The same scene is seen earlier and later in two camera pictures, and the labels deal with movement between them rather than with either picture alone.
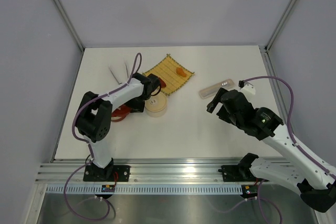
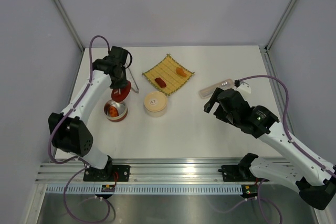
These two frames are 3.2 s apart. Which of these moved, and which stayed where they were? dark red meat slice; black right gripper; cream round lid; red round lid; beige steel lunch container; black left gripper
Moved: red round lid; black left gripper
Stayed: black right gripper; beige steel lunch container; cream round lid; dark red meat slice
